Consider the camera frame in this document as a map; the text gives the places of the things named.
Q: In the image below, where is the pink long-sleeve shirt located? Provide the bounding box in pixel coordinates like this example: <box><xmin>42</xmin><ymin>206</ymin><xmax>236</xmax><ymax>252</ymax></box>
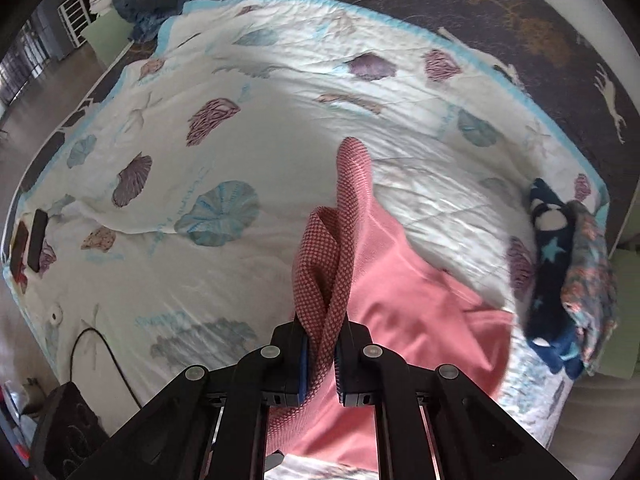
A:
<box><xmin>265</xmin><ymin>136</ymin><xmax>516</xmax><ymax>473</ymax></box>

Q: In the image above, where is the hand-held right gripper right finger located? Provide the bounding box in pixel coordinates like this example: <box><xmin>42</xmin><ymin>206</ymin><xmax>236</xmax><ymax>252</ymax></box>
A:
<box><xmin>334</xmin><ymin>322</ymin><xmax>581</xmax><ymax>480</ymax></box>

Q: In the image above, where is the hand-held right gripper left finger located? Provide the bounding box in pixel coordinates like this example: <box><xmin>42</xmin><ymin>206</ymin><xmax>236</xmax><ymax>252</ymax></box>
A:
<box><xmin>65</xmin><ymin>324</ymin><xmax>308</xmax><ymax>480</ymax></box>

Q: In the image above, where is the dark deer print bedspread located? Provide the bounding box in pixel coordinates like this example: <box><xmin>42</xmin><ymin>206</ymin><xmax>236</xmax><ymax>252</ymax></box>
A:
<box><xmin>17</xmin><ymin>0</ymin><xmax>633</xmax><ymax>241</ymax></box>

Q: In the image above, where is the white shelf rack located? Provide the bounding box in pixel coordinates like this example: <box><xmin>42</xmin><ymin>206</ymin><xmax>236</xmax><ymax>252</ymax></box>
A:
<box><xmin>55</xmin><ymin>0</ymin><xmax>93</xmax><ymax>51</ymax></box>

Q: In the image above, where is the black flat device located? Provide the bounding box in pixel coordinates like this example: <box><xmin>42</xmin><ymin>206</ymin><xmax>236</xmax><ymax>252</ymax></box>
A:
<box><xmin>27</xmin><ymin>209</ymin><xmax>49</xmax><ymax>272</ymax></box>

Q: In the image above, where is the folded floral garment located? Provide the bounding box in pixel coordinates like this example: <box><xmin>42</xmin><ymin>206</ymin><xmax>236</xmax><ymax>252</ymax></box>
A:
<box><xmin>560</xmin><ymin>200</ymin><xmax>621</xmax><ymax>376</ymax></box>

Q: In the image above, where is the dark red flat device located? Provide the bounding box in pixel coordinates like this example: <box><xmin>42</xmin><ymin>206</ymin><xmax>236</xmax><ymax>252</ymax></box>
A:
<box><xmin>11</xmin><ymin>221</ymin><xmax>29</xmax><ymax>281</ymax></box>

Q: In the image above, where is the white shell print quilt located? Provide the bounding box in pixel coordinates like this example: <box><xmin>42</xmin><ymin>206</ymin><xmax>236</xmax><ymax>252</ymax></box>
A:
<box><xmin>2</xmin><ymin>0</ymin><xmax>611</xmax><ymax>480</ymax></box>

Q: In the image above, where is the heap of blue clothes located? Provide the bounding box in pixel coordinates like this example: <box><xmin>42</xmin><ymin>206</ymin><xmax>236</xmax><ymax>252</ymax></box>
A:
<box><xmin>112</xmin><ymin>0</ymin><xmax>193</xmax><ymax>43</ymax></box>

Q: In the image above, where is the black patterned bag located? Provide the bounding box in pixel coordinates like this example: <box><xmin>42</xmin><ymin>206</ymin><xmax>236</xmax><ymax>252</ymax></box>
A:
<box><xmin>30</xmin><ymin>382</ymin><xmax>108</xmax><ymax>478</ymax></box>

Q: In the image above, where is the black cable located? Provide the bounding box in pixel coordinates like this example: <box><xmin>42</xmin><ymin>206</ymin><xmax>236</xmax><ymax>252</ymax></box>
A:
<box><xmin>70</xmin><ymin>327</ymin><xmax>143</xmax><ymax>408</ymax></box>

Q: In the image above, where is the folded navy star garment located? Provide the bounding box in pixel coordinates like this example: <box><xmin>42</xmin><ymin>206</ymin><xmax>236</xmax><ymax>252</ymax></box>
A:
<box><xmin>522</xmin><ymin>177</ymin><xmax>586</xmax><ymax>378</ymax></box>

